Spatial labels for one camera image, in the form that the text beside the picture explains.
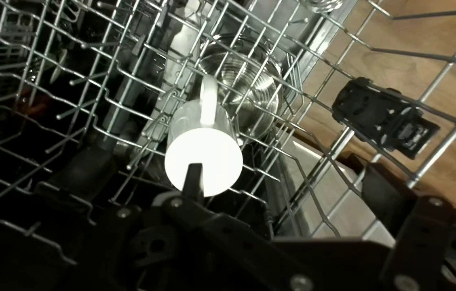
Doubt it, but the ridged steel bowl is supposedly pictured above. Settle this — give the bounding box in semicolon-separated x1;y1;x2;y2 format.
200;36;284;143

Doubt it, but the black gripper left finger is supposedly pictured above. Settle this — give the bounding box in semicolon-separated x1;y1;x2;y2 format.
67;162;315;291

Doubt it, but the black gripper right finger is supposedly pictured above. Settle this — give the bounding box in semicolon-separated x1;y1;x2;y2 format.
362;164;456;291

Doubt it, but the white cup with handle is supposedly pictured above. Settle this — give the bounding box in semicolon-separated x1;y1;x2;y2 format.
163;73;244;199

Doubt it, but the wire dishwasher rack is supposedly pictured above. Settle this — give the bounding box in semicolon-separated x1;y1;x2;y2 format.
0;0;456;261

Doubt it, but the open dishwasher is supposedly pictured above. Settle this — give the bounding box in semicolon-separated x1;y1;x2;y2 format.
0;0;418;256

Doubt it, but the black rack wheel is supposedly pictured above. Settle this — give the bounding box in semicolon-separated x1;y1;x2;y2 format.
329;77;441;162

